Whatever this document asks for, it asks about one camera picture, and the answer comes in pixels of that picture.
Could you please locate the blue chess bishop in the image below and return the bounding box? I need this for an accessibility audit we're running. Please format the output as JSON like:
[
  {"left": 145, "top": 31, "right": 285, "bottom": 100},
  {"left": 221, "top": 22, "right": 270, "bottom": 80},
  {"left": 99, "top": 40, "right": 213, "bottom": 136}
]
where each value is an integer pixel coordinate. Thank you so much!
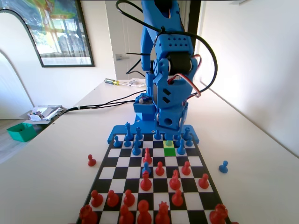
[{"left": 177, "top": 139, "right": 186, "bottom": 156}]

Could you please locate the red chess knight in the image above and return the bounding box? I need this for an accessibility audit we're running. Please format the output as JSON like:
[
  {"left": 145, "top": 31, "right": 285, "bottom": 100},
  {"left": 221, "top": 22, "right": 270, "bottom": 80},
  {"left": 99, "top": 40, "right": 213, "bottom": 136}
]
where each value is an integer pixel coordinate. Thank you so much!
[
  {"left": 142, "top": 147, "right": 153, "bottom": 165},
  {"left": 169, "top": 169, "right": 182, "bottom": 190}
]

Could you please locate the red chess bishop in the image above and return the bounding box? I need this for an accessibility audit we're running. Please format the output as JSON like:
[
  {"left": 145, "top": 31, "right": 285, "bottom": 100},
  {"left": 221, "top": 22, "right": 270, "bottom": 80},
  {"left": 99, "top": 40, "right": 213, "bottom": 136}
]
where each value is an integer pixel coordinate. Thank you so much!
[
  {"left": 140, "top": 170, "right": 152, "bottom": 191},
  {"left": 119, "top": 204, "right": 135, "bottom": 224}
]

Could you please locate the red chess queen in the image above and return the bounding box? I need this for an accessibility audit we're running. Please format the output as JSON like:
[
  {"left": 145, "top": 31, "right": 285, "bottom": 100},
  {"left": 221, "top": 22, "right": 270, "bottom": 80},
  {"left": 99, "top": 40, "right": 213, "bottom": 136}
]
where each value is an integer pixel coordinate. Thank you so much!
[{"left": 155, "top": 201, "right": 171, "bottom": 224}]

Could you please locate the yellow black screwdriver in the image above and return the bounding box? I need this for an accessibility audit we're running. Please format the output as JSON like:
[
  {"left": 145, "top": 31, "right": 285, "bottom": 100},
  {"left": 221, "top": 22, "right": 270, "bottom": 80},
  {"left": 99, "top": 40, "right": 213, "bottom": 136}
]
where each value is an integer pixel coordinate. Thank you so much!
[{"left": 104, "top": 78, "right": 131, "bottom": 87}]

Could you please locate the black and white chessboard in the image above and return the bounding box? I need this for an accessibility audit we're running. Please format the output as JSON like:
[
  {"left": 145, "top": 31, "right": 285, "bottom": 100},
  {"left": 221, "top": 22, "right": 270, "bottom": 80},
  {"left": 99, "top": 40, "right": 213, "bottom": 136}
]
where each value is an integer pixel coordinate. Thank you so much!
[{"left": 76, "top": 133, "right": 232, "bottom": 224}]

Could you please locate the black framed picture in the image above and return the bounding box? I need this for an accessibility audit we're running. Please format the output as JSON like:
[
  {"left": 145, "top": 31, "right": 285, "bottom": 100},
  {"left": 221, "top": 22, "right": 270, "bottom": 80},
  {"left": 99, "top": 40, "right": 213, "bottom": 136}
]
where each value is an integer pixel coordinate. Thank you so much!
[{"left": 23, "top": 0, "right": 95, "bottom": 68}]

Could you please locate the pile of papers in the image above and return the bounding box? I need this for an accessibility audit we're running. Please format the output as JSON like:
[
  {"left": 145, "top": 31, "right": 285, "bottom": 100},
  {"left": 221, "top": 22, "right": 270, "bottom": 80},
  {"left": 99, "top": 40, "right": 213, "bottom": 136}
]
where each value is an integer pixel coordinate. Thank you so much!
[{"left": 27, "top": 105, "right": 64, "bottom": 122}]

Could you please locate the green plastic bin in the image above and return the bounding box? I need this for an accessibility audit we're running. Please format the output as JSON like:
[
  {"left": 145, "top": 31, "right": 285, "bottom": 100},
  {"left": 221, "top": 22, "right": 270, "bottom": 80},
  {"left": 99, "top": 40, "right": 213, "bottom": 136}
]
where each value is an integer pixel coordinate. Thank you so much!
[{"left": 6, "top": 123, "right": 37, "bottom": 142}]

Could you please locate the white arched panel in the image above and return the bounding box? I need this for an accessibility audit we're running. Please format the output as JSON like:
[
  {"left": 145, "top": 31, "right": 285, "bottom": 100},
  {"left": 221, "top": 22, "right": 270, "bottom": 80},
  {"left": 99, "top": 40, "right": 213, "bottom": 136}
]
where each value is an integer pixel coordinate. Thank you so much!
[{"left": 0, "top": 9, "right": 44, "bottom": 119}]

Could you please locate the red white servo wire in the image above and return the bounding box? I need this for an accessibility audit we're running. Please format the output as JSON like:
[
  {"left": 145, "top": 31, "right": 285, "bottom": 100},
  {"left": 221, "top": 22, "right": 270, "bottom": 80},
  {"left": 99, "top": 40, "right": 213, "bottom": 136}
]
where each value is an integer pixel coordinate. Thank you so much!
[{"left": 168, "top": 55, "right": 202, "bottom": 105}]

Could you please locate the black power cable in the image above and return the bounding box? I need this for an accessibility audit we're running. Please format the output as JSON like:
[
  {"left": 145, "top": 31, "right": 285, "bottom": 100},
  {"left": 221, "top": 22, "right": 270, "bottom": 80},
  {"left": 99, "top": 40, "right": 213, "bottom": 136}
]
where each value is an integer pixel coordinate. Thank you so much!
[
  {"left": 62, "top": 91, "right": 147, "bottom": 115},
  {"left": 62, "top": 98, "right": 137, "bottom": 115}
]

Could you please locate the thin black cable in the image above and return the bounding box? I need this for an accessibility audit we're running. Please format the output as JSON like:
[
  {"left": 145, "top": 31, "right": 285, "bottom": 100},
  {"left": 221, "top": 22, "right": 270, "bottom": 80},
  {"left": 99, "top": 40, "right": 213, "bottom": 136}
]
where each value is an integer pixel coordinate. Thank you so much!
[{"left": 126, "top": 58, "right": 148, "bottom": 77}]

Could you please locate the black camera cable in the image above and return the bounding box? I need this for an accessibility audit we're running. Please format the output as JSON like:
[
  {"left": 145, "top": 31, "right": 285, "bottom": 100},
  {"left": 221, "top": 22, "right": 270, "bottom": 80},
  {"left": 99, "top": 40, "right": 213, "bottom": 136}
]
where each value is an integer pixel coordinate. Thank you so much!
[{"left": 116, "top": 0, "right": 218, "bottom": 95}]

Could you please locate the blue flat base plate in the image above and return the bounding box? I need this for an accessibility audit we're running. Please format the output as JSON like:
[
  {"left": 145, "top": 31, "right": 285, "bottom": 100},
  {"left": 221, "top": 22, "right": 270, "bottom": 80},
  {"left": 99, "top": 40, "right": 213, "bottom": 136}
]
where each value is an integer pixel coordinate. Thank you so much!
[{"left": 107, "top": 118, "right": 200, "bottom": 144}]

